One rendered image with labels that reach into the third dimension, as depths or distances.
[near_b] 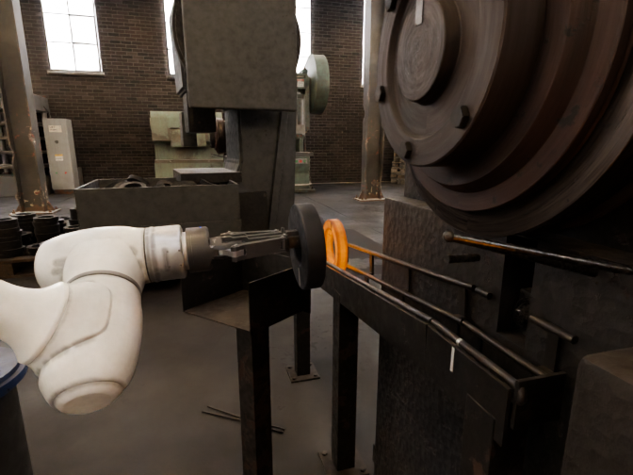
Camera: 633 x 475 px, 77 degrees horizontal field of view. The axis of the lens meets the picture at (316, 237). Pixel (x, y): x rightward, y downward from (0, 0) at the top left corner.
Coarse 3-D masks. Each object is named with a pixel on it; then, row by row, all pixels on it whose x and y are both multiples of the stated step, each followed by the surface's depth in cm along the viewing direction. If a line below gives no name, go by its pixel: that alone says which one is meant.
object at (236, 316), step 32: (192, 288) 104; (224, 288) 112; (256, 288) 86; (288, 288) 94; (224, 320) 94; (256, 320) 87; (256, 352) 100; (256, 384) 102; (256, 416) 103; (256, 448) 105
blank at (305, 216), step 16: (304, 208) 68; (288, 224) 77; (304, 224) 65; (320, 224) 66; (304, 240) 65; (320, 240) 65; (304, 256) 66; (320, 256) 65; (304, 272) 68; (320, 272) 66; (304, 288) 70
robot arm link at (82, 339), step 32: (0, 288) 44; (32, 288) 48; (64, 288) 48; (96, 288) 51; (128, 288) 55; (0, 320) 43; (32, 320) 45; (64, 320) 46; (96, 320) 48; (128, 320) 52; (32, 352) 45; (64, 352) 45; (96, 352) 46; (128, 352) 49; (64, 384) 44; (96, 384) 45; (128, 384) 50
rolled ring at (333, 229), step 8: (328, 224) 129; (336, 224) 124; (328, 232) 133; (336, 232) 122; (344, 232) 123; (328, 240) 135; (336, 240) 121; (344, 240) 121; (328, 248) 136; (336, 248) 122; (344, 248) 121; (328, 256) 135; (336, 256) 122; (344, 256) 122; (336, 264) 123; (344, 264) 123
